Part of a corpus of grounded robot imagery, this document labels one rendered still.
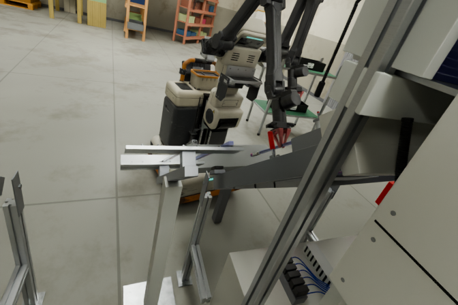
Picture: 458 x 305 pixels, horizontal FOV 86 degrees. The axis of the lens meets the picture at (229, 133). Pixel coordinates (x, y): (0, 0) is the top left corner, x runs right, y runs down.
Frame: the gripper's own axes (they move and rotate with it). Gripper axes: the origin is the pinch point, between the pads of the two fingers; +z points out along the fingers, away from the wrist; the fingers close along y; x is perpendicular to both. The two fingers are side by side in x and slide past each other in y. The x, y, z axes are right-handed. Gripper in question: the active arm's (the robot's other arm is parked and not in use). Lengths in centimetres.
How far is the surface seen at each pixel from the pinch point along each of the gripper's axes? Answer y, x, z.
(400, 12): -25, -64, -4
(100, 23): -146, 596, -462
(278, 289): -7, -1, 51
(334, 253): 26, 5, 44
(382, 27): -25, -62, -4
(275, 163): -20.4, -24.6, 11.2
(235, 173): -20.3, 1.7, 11.5
